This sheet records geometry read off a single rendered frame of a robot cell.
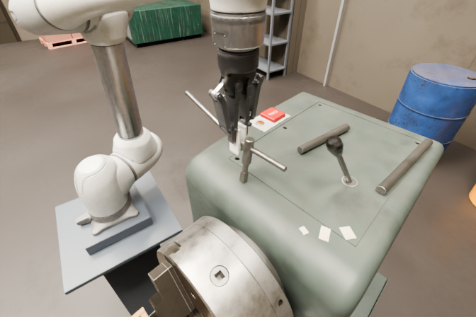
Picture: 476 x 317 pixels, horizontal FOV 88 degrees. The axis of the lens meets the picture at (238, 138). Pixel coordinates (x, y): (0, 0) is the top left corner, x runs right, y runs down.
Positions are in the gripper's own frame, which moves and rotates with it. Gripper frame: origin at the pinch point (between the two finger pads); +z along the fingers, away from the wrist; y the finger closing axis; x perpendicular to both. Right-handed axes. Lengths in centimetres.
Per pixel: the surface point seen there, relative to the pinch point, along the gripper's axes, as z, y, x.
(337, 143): -4.6, -8.1, 18.5
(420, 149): 7.7, -38.0, 29.3
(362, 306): 81, -33, 39
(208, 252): 11.8, 17.9, 10.4
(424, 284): 135, -103, 65
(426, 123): 87, -217, 17
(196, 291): 12.0, 23.5, 14.1
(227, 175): 10.0, 2.9, -0.5
